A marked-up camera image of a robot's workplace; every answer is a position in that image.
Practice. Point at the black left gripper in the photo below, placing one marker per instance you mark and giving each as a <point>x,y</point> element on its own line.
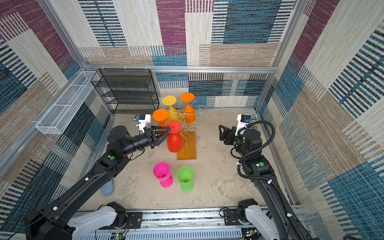
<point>152,136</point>

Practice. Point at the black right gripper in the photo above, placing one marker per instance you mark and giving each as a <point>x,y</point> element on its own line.
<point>227,135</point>

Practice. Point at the red plastic wine glass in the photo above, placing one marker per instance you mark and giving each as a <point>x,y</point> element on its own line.
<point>174,140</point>

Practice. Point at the pink plastic wine glass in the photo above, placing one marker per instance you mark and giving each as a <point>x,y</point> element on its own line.
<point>162,172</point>

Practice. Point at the green plastic wine glass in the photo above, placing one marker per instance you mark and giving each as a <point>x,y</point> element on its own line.
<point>185,176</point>

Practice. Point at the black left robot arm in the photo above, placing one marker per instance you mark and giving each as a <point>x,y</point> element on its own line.
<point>53,220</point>

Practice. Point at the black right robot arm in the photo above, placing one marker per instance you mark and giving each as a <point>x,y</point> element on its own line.
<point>264,180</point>

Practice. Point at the orange front wine glass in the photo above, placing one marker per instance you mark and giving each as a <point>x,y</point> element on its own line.
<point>160,116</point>

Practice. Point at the orange wine glass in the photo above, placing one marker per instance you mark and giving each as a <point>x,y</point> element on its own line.
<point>160,116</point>
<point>188,110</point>

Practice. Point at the yellow plastic wine glass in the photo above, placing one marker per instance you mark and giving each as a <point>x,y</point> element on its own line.
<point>173,114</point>

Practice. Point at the orange back wine glass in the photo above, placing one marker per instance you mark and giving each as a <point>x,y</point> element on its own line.
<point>188,110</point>

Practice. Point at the colourful story book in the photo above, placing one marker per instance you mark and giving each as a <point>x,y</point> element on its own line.
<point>253,116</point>

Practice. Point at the black mesh shelf unit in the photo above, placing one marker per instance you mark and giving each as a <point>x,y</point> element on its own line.
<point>130,91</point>

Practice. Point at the blue sponge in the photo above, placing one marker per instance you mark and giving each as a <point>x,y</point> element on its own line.
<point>108,188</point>

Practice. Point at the gold wire glass rack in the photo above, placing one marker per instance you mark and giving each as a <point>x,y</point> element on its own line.
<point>188,134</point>

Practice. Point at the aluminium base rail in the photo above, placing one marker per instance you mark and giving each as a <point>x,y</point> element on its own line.
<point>172,224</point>

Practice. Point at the white wire wall basket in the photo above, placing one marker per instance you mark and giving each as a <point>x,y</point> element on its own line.
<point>59,116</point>

